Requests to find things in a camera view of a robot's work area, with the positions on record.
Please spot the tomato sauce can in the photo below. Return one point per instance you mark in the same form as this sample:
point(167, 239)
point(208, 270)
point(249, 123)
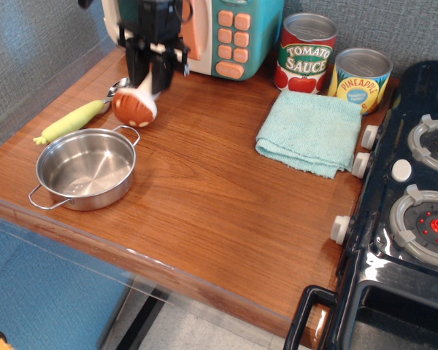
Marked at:
point(306, 45)

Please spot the white stove knob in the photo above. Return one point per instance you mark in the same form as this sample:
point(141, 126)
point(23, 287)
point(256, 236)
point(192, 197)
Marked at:
point(360, 164)
point(339, 229)
point(369, 136)

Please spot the white stove knob top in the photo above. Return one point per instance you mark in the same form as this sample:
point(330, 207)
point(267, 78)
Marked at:
point(369, 136)

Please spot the stainless steel pot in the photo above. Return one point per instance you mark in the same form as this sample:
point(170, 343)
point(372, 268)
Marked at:
point(86, 170)

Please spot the brown and white toy mushroom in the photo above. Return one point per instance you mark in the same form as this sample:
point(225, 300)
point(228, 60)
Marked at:
point(136, 107)

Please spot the white stove knob middle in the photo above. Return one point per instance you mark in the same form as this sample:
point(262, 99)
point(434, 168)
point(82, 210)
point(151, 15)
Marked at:
point(360, 164)

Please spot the teal toy microwave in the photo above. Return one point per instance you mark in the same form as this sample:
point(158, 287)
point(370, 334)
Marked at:
point(227, 39)

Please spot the white stove knob bottom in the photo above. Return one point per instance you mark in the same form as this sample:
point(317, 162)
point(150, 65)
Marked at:
point(339, 229)

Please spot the pineapple can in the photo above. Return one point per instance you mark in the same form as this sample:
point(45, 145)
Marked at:
point(360, 76)

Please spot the light blue folded cloth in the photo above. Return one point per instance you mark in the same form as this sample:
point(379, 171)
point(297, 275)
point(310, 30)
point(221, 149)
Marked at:
point(311, 133)

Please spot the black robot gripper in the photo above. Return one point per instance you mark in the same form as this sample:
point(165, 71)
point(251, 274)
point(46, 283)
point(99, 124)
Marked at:
point(150, 32)

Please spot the black toy stove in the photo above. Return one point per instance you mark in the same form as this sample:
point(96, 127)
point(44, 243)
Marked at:
point(387, 291)

